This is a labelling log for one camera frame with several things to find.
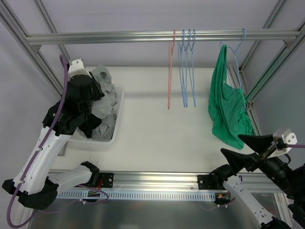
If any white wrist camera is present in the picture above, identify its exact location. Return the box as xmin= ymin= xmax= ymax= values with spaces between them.
xmin=68 ymin=58 xmax=91 ymax=78
xmin=268 ymin=129 xmax=297 ymax=158

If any black tank top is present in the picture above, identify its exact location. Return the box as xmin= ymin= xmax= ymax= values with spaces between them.
xmin=79 ymin=114 xmax=102 ymax=138

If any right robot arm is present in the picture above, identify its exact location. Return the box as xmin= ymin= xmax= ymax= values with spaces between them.
xmin=197 ymin=130 xmax=305 ymax=229

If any aluminium hanging rail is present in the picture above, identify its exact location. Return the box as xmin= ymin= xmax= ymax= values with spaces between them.
xmin=26 ymin=29 xmax=301 ymax=45

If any blue hanger of grey top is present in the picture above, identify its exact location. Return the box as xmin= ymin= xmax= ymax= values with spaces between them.
xmin=178 ymin=29 xmax=188 ymax=108

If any pink wire hanger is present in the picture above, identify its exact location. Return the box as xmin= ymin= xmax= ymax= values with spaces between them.
xmin=167 ymin=29 xmax=176 ymax=110

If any blue hanger of black top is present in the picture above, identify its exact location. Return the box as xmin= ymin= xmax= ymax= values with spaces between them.
xmin=183 ymin=29 xmax=193 ymax=99

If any blue hanger of green top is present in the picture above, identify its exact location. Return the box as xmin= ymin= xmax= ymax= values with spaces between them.
xmin=189 ymin=29 xmax=196 ymax=107

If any white plastic basket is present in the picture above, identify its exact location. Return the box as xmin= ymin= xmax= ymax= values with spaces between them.
xmin=68 ymin=87 xmax=125 ymax=147

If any white slotted cable duct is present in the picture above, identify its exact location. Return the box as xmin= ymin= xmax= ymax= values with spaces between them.
xmin=57 ymin=189 xmax=216 ymax=202

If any green tank top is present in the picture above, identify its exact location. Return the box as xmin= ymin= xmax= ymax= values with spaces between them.
xmin=208 ymin=44 xmax=253 ymax=150

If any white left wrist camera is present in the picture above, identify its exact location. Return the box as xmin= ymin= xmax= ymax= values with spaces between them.
xmin=68 ymin=58 xmax=91 ymax=78

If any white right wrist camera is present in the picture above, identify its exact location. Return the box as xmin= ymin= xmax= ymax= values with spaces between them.
xmin=268 ymin=129 xmax=297 ymax=158

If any aluminium frame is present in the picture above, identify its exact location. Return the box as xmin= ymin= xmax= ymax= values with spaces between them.
xmin=0 ymin=0 xmax=305 ymax=229

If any dark grey tank top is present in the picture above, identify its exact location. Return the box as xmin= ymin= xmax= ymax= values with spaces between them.
xmin=91 ymin=64 xmax=118 ymax=119

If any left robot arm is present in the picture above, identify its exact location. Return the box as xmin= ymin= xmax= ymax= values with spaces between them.
xmin=2 ymin=73 xmax=104 ymax=210

